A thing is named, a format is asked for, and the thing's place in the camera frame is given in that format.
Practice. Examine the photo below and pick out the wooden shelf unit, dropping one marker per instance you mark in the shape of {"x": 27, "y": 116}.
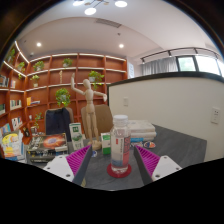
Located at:
{"x": 80, "y": 71}

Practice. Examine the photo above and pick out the white wall socket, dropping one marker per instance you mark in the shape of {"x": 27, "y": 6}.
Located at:
{"x": 215, "y": 115}

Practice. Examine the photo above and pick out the white wall switch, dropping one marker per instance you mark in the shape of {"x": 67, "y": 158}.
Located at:
{"x": 126, "y": 101}

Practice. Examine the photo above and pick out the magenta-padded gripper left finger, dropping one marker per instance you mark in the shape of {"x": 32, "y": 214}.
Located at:
{"x": 79, "y": 159}

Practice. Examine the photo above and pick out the grey window curtain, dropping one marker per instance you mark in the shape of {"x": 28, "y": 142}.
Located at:
{"x": 160, "y": 66}

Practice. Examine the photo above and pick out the stack of white boxes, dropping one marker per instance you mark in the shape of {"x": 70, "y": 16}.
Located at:
{"x": 142, "y": 130}

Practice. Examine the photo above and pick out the group of ceiling lights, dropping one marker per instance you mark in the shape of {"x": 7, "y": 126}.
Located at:
{"x": 90, "y": 11}

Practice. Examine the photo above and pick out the wooden artist mannequin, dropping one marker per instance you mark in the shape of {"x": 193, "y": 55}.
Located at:
{"x": 89, "y": 106}

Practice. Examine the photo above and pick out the small green white box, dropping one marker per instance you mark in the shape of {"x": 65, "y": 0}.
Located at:
{"x": 105, "y": 143}

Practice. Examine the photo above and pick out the flat round red coaster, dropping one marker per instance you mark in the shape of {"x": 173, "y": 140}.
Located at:
{"x": 113, "y": 173}

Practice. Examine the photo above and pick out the stack of colourful books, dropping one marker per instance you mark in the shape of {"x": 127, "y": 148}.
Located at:
{"x": 11, "y": 146}

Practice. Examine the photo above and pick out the window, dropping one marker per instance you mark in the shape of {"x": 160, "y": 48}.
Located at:
{"x": 200, "y": 64}

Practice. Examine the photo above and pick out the green and white carton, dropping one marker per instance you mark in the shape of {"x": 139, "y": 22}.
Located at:
{"x": 76, "y": 136}

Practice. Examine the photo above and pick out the stack of dark books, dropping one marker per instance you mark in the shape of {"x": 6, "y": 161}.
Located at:
{"x": 46, "y": 145}

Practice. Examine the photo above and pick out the small colourful sticker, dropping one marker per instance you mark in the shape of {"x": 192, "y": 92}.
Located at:
{"x": 149, "y": 144}

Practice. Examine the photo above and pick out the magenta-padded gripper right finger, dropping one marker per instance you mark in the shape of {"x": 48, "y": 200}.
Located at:
{"x": 147, "y": 160}

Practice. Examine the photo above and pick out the chair with dark jacket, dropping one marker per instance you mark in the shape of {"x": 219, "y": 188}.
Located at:
{"x": 57, "y": 121}

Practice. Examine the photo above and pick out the clear plastic water bottle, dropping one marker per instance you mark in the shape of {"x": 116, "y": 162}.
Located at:
{"x": 120, "y": 146}

